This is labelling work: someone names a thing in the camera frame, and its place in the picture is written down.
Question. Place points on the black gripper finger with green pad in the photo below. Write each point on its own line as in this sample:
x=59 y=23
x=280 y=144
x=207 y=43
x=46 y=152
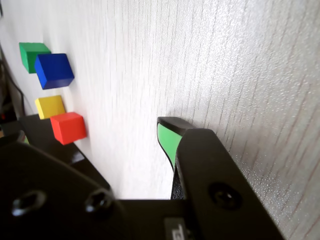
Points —
x=212 y=175
x=50 y=200

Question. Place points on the red wooden cube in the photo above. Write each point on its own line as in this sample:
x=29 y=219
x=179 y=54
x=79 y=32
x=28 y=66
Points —
x=67 y=127

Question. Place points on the yellow wooden cube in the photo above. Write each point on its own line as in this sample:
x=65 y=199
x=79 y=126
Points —
x=50 y=106

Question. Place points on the blue wooden cube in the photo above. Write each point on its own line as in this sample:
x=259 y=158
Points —
x=53 y=67

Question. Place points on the green wooden cube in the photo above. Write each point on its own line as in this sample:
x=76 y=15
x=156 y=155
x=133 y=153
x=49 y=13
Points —
x=27 y=56

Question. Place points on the black cardboard box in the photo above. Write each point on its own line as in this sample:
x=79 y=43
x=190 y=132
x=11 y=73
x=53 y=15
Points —
x=37 y=130

